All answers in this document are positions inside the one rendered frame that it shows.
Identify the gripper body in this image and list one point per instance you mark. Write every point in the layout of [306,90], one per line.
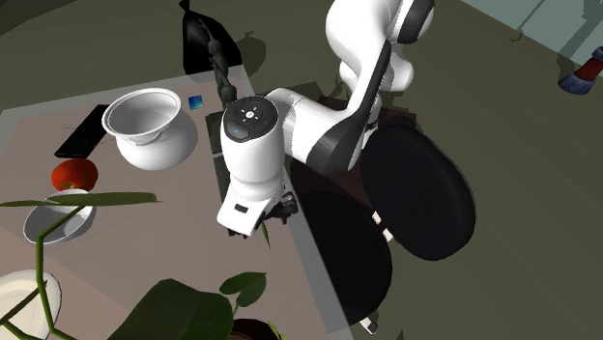
[284,207]

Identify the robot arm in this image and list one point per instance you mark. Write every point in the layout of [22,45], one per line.
[252,155]

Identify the pale pink table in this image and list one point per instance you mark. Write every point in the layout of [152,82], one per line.
[165,226]

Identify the dark brown plant pot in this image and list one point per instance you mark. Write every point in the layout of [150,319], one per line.
[249,330]

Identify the black office chair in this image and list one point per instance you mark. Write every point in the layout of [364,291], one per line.
[414,193]

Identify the small blue square tile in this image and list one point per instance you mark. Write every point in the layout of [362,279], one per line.
[196,102]

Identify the large white round pot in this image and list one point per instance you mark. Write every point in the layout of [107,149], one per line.
[155,141]

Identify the broad-leaved green plant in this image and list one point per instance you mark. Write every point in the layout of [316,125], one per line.
[179,311]

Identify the dark knobbly twisted stem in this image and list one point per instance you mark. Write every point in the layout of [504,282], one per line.
[221,70]

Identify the black tied bag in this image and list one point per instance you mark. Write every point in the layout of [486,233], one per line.
[200,45]

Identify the red apple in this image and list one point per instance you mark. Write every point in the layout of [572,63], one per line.
[74,174]

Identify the black keyboard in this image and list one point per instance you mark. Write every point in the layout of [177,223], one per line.
[82,134]

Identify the small white bowl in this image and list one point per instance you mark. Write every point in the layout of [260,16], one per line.
[56,226]

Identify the thin-stemmed green plant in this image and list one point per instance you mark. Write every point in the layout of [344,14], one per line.
[41,263]

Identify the white round planter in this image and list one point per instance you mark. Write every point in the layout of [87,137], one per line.
[19,296]

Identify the red cylinder with blue base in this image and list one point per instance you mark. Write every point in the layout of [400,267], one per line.
[584,75]

